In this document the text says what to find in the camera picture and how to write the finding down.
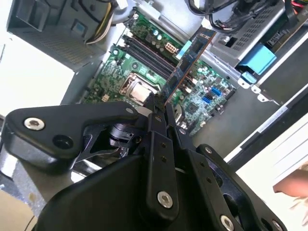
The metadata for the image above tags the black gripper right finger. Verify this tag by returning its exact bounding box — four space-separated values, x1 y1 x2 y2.
165 104 288 231

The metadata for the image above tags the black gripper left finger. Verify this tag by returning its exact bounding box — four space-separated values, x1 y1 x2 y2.
0 92 180 217

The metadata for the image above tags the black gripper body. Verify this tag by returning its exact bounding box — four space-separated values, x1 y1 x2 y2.
36 124 212 231

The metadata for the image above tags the dark blue RAM stick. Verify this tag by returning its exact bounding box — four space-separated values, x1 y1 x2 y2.
160 26 217 106

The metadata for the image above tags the person's hand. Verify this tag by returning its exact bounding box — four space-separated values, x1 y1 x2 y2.
273 167 308 198

